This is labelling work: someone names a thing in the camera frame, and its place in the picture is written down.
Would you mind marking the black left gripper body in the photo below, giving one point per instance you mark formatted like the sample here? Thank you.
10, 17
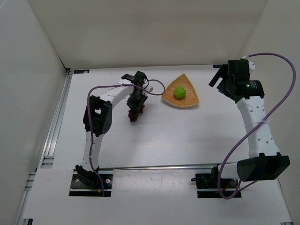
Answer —
136, 103

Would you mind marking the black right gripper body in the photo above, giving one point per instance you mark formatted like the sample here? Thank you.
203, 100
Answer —
223, 82

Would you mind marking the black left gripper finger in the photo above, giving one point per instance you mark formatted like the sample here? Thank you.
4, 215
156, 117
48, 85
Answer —
131, 108
141, 109

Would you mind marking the red fake grape bunch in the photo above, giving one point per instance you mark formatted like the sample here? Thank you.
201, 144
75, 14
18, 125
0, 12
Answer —
133, 117

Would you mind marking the green fake apple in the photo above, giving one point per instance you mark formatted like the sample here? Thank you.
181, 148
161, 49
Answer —
179, 92

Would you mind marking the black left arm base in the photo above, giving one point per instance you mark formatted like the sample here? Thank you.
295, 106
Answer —
88, 184

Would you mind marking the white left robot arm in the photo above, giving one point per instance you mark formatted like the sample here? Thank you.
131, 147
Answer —
98, 116

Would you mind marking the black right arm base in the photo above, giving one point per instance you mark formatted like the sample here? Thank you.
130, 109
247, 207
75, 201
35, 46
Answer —
218, 184

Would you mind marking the woven triangular fruit basket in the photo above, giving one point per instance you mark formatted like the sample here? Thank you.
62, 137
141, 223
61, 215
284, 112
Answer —
191, 98

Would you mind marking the blue left corner label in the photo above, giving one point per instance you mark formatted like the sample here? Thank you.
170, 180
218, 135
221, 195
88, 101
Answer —
85, 71

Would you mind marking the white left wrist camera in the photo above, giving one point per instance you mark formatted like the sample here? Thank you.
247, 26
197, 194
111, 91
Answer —
149, 87

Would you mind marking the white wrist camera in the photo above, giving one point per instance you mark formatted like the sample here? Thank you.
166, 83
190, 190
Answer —
149, 87
250, 63

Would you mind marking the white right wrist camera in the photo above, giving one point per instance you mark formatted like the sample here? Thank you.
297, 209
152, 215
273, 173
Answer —
250, 63

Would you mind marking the aluminium front rail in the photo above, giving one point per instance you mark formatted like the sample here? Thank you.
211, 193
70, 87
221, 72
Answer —
162, 167

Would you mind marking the aluminium left side rail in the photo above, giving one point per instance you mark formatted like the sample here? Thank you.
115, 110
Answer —
48, 150

